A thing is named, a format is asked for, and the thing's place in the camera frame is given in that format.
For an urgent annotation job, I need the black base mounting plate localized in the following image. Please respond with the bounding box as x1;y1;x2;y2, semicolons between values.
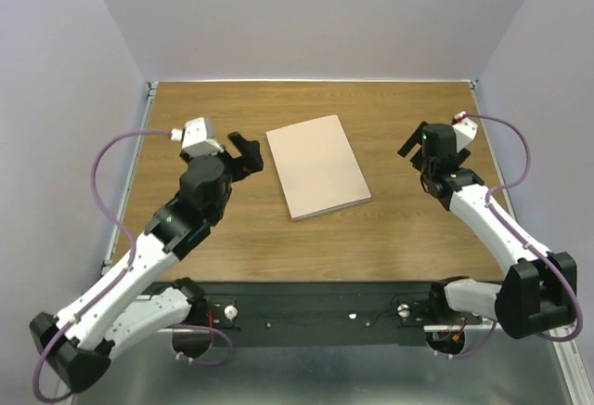
182;281;481;347

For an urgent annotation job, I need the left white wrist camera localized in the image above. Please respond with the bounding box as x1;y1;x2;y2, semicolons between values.
170;117;224;158

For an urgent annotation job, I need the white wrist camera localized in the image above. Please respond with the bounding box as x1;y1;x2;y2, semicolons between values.
170;117;224;158
452;111;478;152

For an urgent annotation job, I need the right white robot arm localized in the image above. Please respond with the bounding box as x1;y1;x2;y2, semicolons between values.
398;111;584;340

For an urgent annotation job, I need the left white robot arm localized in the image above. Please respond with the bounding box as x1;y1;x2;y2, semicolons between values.
29;127;264;403

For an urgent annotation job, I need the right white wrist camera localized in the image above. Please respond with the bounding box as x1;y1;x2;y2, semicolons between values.
452;111;478;152

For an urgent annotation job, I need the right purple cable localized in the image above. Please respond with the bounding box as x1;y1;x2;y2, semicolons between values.
433;113;584;360

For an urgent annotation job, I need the tan paper folder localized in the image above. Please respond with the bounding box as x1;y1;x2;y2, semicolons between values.
266;114;371;221

